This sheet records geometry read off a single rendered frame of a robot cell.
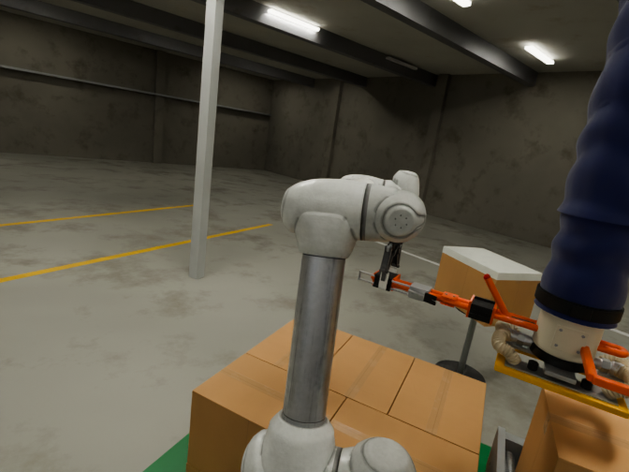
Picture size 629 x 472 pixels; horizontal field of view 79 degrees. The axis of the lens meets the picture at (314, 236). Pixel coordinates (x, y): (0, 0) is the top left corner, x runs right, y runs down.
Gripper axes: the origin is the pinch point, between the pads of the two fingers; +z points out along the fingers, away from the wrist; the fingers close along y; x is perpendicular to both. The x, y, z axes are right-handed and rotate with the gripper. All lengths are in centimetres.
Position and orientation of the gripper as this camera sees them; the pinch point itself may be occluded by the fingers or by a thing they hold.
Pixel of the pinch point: (387, 279)
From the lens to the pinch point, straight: 150.8
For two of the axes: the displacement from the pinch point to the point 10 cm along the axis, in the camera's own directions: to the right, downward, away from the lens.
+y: 5.1, -1.4, 8.5
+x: -8.5, -2.4, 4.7
